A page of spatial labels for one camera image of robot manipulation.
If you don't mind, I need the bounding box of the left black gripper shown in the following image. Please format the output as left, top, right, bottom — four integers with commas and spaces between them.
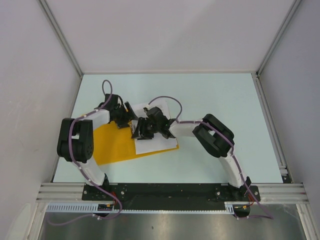
114, 102, 139, 130

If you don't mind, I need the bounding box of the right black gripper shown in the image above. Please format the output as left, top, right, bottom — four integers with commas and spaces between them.
132, 117, 161, 140

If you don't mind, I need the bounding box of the orange plastic folder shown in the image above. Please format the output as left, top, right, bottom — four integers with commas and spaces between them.
93, 122, 180, 166

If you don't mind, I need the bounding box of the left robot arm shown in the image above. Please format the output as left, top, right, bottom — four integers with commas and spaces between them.
57, 94, 138, 200

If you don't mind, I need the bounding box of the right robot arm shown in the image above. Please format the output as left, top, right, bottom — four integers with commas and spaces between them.
131, 107, 252, 201

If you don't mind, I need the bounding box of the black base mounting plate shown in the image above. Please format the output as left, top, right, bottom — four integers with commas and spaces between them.
81, 182, 261, 212

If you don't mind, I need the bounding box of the grey slotted cable duct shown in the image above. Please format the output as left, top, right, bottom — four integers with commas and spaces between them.
46, 203, 241, 215

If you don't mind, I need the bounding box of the aluminium frame rail front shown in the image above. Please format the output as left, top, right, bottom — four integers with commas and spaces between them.
36, 182, 309, 204

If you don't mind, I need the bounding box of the left aluminium corner post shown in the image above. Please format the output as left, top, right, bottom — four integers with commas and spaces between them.
37, 0, 84, 79

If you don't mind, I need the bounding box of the aluminium corner post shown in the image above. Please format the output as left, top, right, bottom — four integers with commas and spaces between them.
255, 0, 303, 76
37, 0, 84, 79

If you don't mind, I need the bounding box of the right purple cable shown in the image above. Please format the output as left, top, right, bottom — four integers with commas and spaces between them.
148, 95, 275, 220

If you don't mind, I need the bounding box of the right aluminium corner post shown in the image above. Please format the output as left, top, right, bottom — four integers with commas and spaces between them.
255, 0, 303, 76

